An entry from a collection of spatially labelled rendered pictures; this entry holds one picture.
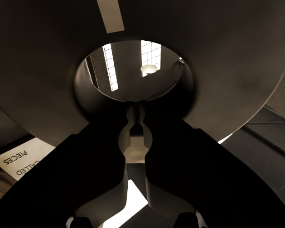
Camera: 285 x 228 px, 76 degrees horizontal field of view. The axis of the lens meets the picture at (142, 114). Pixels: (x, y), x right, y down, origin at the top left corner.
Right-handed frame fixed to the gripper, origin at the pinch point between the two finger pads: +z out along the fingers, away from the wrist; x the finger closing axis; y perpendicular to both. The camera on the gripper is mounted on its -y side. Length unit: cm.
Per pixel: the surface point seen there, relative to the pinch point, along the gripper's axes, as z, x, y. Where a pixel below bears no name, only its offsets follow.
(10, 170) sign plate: 28, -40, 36
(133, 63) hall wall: 838, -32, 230
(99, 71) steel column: 323, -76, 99
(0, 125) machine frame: 29, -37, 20
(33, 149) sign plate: 32, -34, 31
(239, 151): 573, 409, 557
